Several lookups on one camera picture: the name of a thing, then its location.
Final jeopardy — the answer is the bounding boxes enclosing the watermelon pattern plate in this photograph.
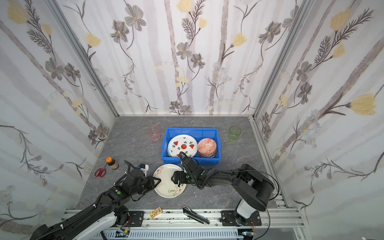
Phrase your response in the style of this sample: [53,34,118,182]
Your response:
[167,135,198,157]

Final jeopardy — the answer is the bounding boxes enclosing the orange blue patterned bowl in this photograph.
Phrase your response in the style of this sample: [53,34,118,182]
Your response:
[198,138,217,158]

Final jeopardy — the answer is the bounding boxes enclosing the pink transparent cup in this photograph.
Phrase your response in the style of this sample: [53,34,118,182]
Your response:
[147,125,161,141]

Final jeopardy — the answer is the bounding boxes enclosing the green transparent cup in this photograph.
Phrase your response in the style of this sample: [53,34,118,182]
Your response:
[229,126,242,142]

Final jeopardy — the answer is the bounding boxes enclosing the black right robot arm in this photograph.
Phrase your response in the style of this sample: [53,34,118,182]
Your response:
[171,152,276,227]

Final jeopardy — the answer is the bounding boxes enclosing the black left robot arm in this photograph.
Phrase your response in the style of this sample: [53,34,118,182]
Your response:
[31,161,162,240]

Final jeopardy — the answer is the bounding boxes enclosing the blue plastic bin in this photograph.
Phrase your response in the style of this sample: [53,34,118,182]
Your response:
[161,128,222,165]

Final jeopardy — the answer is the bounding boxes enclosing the brown bottle orange cap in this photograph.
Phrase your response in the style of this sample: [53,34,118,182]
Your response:
[106,157,119,170]

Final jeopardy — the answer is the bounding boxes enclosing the small wooden block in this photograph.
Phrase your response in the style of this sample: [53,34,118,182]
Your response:
[150,207,163,219]

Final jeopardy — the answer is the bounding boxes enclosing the black folding tool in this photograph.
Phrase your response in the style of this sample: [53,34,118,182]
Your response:
[183,206,210,225]

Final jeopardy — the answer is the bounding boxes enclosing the red scissors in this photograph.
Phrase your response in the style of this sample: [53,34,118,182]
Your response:
[94,163,107,178]

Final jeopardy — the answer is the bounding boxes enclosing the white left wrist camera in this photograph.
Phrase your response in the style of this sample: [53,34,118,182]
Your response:
[137,164,149,176]

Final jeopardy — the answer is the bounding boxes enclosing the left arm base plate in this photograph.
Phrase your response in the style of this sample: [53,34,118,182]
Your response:
[126,211,145,228]

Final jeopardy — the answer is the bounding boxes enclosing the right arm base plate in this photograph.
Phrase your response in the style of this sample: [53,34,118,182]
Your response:
[220,211,262,227]

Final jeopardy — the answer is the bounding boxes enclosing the white perforated cable tray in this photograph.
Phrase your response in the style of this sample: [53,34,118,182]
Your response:
[103,229,244,240]

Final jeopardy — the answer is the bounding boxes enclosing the aluminium rail frame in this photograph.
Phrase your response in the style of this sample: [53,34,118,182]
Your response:
[56,208,305,240]

